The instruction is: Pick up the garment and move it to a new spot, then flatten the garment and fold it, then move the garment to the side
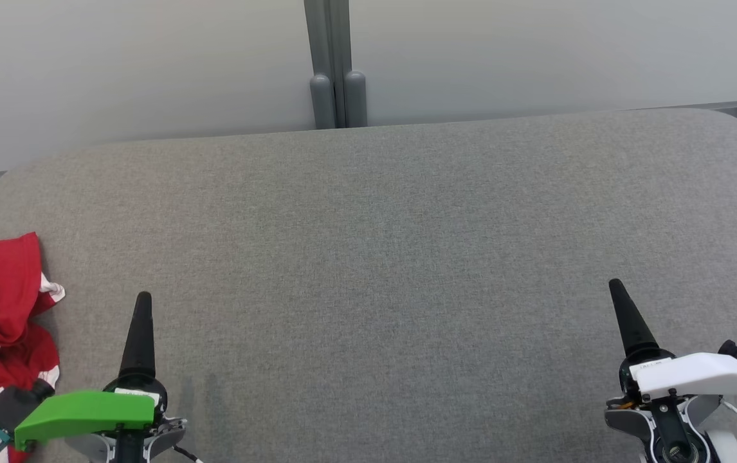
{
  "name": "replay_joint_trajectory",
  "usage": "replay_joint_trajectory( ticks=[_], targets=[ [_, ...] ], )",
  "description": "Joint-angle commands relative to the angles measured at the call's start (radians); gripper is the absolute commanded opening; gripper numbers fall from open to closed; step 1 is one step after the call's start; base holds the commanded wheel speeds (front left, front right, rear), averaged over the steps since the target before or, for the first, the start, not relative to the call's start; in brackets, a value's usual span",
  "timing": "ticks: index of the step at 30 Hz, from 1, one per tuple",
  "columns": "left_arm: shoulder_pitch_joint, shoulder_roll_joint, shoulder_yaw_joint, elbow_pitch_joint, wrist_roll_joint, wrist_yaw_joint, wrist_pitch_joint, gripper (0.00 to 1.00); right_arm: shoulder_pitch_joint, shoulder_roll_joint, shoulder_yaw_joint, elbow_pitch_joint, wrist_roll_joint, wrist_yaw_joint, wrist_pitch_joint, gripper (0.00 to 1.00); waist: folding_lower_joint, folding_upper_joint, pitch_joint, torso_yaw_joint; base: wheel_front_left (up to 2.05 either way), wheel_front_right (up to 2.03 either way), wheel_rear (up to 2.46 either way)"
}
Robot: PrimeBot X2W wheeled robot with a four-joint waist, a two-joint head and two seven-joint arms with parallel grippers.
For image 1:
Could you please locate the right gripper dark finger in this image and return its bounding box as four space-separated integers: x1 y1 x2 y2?
609 278 660 359

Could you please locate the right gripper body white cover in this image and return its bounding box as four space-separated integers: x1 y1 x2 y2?
619 349 737 401

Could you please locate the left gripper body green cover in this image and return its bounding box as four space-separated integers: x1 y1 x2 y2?
15 376 168 451

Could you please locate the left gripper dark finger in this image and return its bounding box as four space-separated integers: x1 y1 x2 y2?
118 291 157 381

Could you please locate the grey double partition post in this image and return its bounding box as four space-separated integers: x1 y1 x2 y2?
304 0 368 129

